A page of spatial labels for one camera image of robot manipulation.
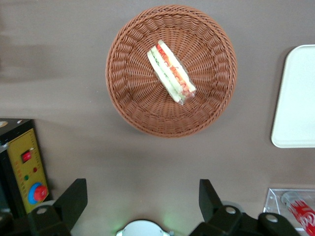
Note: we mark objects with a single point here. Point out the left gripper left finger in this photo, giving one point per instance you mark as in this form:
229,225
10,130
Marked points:
71,204

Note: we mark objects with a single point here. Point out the round brown wicker basket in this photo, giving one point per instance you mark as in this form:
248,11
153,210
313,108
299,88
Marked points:
137,98

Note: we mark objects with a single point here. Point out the clear acrylic bottle rack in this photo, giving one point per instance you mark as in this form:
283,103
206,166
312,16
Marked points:
273,199

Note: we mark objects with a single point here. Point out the black food warmer yellow panel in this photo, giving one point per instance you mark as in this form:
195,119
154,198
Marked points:
24,172

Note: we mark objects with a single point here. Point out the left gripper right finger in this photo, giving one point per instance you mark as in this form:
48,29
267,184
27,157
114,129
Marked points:
211,204

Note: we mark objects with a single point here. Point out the red cola bottle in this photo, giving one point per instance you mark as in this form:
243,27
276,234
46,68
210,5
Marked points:
301,211

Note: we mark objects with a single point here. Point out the cream plastic tray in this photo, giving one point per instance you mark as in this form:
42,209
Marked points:
297,98

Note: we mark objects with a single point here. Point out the triangle sandwich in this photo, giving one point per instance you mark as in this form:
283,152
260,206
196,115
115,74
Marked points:
169,71

